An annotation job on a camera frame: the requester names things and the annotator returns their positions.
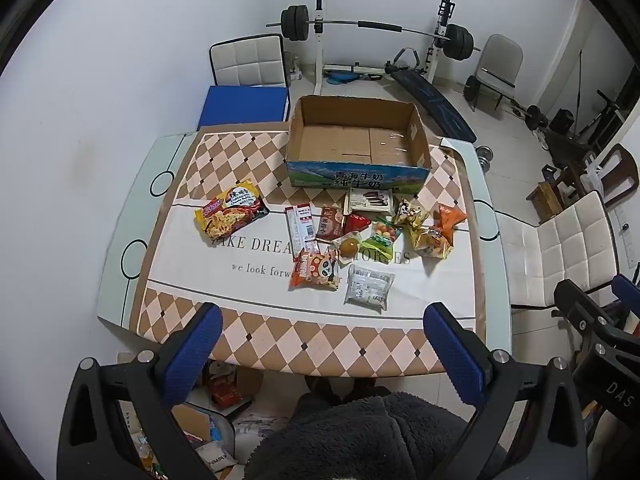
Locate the person's dark fleece clothing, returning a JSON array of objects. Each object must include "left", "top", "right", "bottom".
[{"left": 245, "top": 392, "right": 481, "bottom": 480}]

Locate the white padded chair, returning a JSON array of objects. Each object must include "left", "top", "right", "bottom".
[
  {"left": 209, "top": 34, "right": 291, "bottom": 88},
  {"left": 497, "top": 191, "right": 621, "bottom": 311}
]

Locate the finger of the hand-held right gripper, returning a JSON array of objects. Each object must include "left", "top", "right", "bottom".
[
  {"left": 611, "top": 273, "right": 640, "bottom": 311},
  {"left": 552, "top": 278, "right": 626, "bottom": 333}
]

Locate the red white stick sachet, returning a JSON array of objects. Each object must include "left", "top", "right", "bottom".
[
  {"left": 284, "top": 206, "right": 307, "bottom": 261},
  {"left": 296, "top": 203, "right": 321, "bottom": 253}
]

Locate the orange panda snack packet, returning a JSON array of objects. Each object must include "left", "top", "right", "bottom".
[{"left": 288, "top": 250, "right": 342, "bottom": 292}]

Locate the brown wooden chair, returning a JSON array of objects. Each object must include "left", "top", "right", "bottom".
[{"left": 595, "top": 142, "right": 640, "bottom": 206}]

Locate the grey folding chair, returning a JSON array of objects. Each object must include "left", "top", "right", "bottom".
[{"left": 470, "top": 34, "right": 524, "bottom": 111}]

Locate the cardboard box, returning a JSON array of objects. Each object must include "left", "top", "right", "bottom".
[{"left": 285, "top": 95, "right": 432, "bottom": 195}]

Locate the barbell with black plates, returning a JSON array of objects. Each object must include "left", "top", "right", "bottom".
[{"left": 266, "top": 5, "right": 481, "bottom": 58}]

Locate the yellow cartoon snack packet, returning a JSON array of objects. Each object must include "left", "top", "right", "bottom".
[{"left": 392, "top": 199, "right": 431, "bottom": 228}]

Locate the white barbell rack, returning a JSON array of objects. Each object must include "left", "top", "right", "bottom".
[{"left": 312, "top": 0, "right": 456, "bottom": 96}]

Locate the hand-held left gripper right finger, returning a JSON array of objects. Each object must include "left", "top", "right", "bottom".
[{"left": 423, "top": 301, "right": 588, "bottom": 480}]

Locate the blue folded mat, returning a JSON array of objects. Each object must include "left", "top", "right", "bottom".
[{"left": 197, "top": 85, "right": 292, "bottom": 131}]

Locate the grey white snack packet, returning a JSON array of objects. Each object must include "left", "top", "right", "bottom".
[{"left": 343, "top": 265, "right": 396, "bottom": 311}]

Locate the small red snack packet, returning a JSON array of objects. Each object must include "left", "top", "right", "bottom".
[{"left": 342, "top": 212, "right": 372, "bottom": 236}]

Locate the checkered printed tablecloth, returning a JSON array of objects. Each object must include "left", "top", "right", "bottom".
[{"left": 122, "top": 130, "right": 483, "bottom": 376}]

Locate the black sit-up bench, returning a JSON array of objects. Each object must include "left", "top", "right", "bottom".
[{"left": 385, "top": 47, "right": 478, "bottom": 142}]

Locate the green snack packet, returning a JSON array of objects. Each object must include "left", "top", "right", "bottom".
[{"left": 361, "top": 217, "right": 401, "bottom": 256}]

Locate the yellow egg cake packet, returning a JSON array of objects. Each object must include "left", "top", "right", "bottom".
[{"left": 410, "top": 225, "right": 455, "bottom": 261}]

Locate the red carton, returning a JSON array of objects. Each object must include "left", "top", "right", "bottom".
[{"left": 209, "top": 375, "right": 247, "bottom": 409}]

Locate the yellow instant noodle packet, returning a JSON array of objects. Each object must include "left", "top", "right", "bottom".
[{"left": 194, "top": 186, "right": 271, "bottom": 241}]

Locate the black dumbbell pair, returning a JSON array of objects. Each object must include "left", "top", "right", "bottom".
[{"left": 510, "top": 100, "right": 548, "bottom": 133}]

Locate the white plastic pouch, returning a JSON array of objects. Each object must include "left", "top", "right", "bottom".
[{"left": 196, "top": 440, "right": 237, "bottom": 472}]

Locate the white chocolate biscuit packet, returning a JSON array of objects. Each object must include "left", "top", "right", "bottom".
[{"left": 345, "top": 187, "right": 394, "bottom": 212}]

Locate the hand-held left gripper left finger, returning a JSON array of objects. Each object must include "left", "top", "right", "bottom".
[{"left": 56, "top": 304, "right": 223, "bottom": 480}]

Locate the wooden stool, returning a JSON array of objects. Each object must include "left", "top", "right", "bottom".
[{"left": 525, "top": 165, "right": 571, "bottom": 221}]

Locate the brown snack packet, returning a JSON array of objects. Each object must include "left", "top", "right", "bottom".
[{"left": 316, "top": 204, "right": 346, "bottom": 241}]

